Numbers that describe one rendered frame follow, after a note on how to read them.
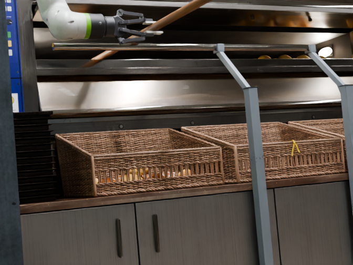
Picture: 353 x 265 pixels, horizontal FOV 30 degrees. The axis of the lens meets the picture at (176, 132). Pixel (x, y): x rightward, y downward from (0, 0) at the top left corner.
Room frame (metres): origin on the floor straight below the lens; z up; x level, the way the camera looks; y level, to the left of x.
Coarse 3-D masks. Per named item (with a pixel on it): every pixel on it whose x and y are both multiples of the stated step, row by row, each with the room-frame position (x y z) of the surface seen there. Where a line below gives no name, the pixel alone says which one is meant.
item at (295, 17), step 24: (72, 0) 2.73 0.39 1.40; (96, 0) 2.78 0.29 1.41; (120, 0) 2.83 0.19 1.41; (192, 24) 3.19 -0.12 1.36; (216, 24) 3.24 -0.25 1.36; (240, 24) 3.29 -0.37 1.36; (264, 24) 3.35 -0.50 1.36; (288, 24) 3.40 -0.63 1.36; (312, 24) 3.46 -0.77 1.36; (336, 24) 3.52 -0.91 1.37
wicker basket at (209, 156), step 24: (72, 144) 2.61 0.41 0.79; (96, 144) 2.89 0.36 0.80; (120, 144) 2.93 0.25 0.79; (144, 144) 2.98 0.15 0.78; (168, 144) 3.03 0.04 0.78; (192, 144) 2.86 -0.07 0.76; (72, 168) 2.63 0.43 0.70; (96, 168) 2.42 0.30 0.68; (120, 168) 2.45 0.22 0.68; (144, 168) 2.50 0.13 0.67; (168, 168) 2.99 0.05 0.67; (192, 168) 2.59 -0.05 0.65; (216, 168) 2.63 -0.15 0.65; (72, 192) 2.65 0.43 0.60; (96, 192) 2.41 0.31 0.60; (120, 192) 2.45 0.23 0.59
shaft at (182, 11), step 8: (200, 0) 2.11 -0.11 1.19; (208, 0) 2.08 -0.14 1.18; (184, 8) 2.21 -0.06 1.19; (192, 8) 2.17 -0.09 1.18; (168, 16) 2.32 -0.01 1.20; (176, 16) 2.27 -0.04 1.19; (152, 24) 2.45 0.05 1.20; (160, 24) 2.39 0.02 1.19; (96, 56) 3.00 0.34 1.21; (104, 56) 2.92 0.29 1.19
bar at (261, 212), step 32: (224, 64) 2.73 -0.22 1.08; (320, 64) 2.92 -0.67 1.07; (256, 96) 2.57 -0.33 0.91; (352, 96) 2.78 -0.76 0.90; (256, 128) 2.57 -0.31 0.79; (352, 128) 2.77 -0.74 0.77; (256, 160) 2.56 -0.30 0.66; (352, 160) 2.77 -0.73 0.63; (256, 192) 2.57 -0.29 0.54; (352, 192) 2.79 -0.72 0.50; (256, 224) 2.59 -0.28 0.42
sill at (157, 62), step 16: (48, 64) 2.83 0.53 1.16; (64, 64) 2.86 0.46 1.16; (80, 64) 2.89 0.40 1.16; (96, 64) 2.92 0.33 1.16; (112, 64) 2.96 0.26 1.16; (128, 64) 2.99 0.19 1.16; (144, 64) 3.03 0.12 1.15; (160, 64) 3.06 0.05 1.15; (176, 64) 3.10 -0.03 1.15; (192, 64) 3.13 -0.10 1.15; (208, 64) 3.17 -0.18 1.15; (240, 64) 3.25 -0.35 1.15; (256, 64) 3.29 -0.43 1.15; (272, 64) 3.33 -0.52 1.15; (288, 64) 3.37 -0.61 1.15; (304, 64) 3.42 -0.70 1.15; (336, 64) 3.51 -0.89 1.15; (352, 64) 3.56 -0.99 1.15
